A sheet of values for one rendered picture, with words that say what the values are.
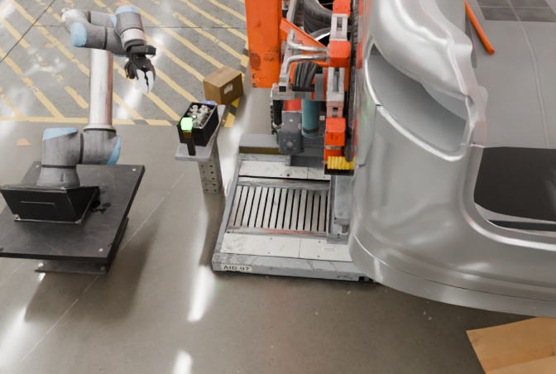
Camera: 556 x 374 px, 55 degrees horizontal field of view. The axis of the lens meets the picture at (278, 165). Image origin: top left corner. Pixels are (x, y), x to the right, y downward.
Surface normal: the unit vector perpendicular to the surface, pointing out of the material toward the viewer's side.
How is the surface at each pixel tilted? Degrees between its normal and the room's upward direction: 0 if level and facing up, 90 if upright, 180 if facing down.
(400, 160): 89
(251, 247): 0
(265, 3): 90
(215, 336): 0
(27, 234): 0
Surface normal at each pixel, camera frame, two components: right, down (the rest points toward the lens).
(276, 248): -0.04, -0.73
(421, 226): -0.49, 0.61
